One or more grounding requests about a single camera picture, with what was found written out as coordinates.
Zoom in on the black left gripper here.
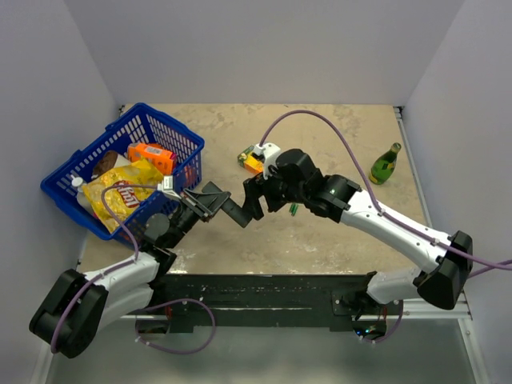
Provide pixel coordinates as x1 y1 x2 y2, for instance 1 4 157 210
166 188 230 249

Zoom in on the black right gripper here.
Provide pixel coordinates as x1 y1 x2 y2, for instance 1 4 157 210
242 165 307 221

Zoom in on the black remote control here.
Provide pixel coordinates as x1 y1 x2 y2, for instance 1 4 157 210
221 198 252 228

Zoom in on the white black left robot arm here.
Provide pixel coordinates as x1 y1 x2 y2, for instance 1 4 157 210
29 183 230 358

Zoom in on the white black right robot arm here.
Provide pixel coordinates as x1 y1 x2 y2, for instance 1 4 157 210
243 143 472 314

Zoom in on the orange yellow battery pack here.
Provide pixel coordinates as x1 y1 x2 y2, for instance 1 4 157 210
237 146 263 174

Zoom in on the orange carton box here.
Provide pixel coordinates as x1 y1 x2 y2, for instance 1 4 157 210
127 142 177 175

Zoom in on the yellow chips bag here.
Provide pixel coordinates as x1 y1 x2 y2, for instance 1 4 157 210
82 158 164 234

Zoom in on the blue plastic basket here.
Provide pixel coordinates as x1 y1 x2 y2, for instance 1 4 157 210
40 102 205 248

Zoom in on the brown white package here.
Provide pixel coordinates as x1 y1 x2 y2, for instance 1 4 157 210
91 150 131 180

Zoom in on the white plastic bottle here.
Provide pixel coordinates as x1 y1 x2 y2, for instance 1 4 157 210
71 175 97 218

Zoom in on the green glass bottle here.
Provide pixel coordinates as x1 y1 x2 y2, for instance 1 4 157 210
369 142 402 185

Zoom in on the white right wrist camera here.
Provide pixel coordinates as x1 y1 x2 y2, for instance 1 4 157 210
252 142 282 179

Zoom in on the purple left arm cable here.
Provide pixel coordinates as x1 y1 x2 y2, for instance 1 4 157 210
50 183 163 355

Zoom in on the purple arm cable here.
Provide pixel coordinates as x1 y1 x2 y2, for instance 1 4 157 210
50 183 163 355
259 110 512 277

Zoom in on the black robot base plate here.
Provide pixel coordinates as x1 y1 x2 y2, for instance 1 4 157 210
135 272 403 334

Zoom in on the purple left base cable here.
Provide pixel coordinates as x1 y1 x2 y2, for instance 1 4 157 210
134 298 218 355

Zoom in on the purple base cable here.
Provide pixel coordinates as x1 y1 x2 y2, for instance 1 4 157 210
358 306 405 345
134 298 218 355

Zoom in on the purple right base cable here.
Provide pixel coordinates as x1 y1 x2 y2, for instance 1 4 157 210
358 306 405 345

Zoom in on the aluminium frame rail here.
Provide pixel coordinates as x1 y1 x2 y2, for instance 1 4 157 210
403 292 472 320

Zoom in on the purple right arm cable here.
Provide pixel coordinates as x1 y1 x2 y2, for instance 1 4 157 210
259 110 512 277

